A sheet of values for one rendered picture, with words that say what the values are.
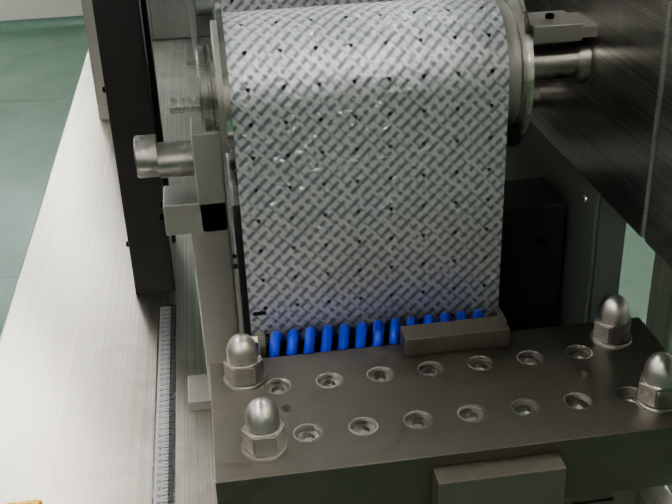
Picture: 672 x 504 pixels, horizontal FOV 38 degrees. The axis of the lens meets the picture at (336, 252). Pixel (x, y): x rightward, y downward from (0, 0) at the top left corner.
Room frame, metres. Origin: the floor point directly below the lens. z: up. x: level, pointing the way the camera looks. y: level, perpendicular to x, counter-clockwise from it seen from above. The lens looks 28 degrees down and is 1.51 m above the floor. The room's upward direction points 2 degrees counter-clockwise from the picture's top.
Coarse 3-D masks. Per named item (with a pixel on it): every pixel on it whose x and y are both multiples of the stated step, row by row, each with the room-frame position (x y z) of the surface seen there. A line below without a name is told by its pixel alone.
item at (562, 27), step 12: (540, 12) 0.88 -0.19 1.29; (552, 12) 0.88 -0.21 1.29; (564, 12) 0.87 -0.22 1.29; (576, 12) 0.89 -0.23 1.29; (540, 24) 0.84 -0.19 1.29; (552, 24) 0.83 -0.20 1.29; (564, 24) 0.83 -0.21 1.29; (576, 24) 0.83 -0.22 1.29; (588, 24) 0.84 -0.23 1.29; (540, 36) 0.83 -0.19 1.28; (552, 36) 0.83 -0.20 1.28; (564, 36) 0.83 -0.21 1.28; (576, 36) 0.83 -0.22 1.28; (588, 36) 0.84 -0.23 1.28
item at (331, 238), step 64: (256, 192) 0.76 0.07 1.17; (320, 192) 0.77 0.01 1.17; (384, 192) 0.77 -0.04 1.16; (448, 192) 0.78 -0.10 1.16; (256, 256) 0.76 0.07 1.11; (320, 256) 0.77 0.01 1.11; (384, 256) 0.77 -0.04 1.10; (448, 256) 0.78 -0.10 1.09; (256, 320) 0.76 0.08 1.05; (320, 320) 0.77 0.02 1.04; (384, 320) 0.77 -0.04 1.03
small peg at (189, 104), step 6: (198, 96) 0.83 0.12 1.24; (174, 102) 0.82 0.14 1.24; (180, 102) 0.82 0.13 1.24; (186, 102) 0.82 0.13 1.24; (192, 102) 0.82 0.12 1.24; (198, 102) 0.82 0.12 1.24; (174, 108) 0.82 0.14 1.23; (180, 108) 0.82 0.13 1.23; (186, 108) 0.82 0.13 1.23; (192, 108) 0.82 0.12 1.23; (198, 108) 0.82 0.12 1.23
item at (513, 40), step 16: (496, 0) 0.86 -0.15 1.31; (512, 16) 0.83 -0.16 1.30; (512, 32) 0.81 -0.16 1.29; (512, 48) 0.80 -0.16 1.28; (512, 64) 0.80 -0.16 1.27; (512, 80) 0.79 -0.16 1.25; (512, 96) 0.79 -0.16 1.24; (224, 112) 0.76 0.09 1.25; (512, 112) 0.80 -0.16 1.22; (224, 128) 0.77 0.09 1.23; (224, 144) 0.78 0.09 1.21
